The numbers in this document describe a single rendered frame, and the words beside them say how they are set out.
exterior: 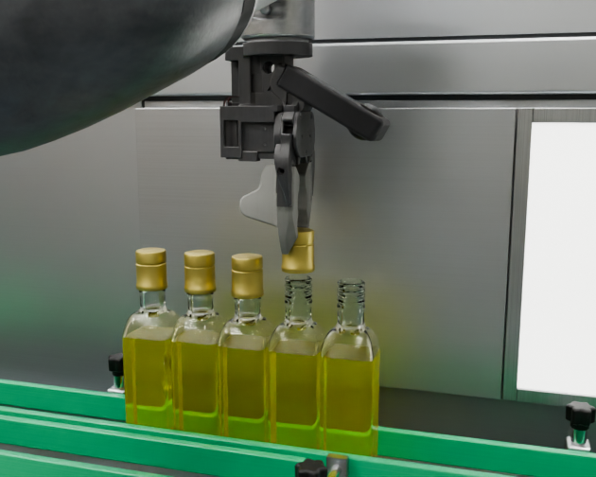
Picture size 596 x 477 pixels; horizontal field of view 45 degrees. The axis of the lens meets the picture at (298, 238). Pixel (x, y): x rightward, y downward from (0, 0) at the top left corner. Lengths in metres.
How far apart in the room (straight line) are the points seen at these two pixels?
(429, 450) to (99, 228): 0.53
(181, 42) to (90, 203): 0.76
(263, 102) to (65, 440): 0.44
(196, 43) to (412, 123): 0.57
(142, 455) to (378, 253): 0.35
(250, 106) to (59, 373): 0.57
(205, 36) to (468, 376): 0.67
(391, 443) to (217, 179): 0.38
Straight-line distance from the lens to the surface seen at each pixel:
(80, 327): 1.09
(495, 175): 0.84
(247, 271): 0.77
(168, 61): 0.29
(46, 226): 1.08
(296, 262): 0.75
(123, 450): 0.85
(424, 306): 0.87
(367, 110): 0.71
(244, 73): 0.75
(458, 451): 0.84
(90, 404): 0.97
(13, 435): 0.93
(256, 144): 0.73
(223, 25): 0.31
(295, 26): 0.73
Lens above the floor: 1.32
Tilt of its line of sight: 10 degrees down
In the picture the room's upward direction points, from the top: straight up
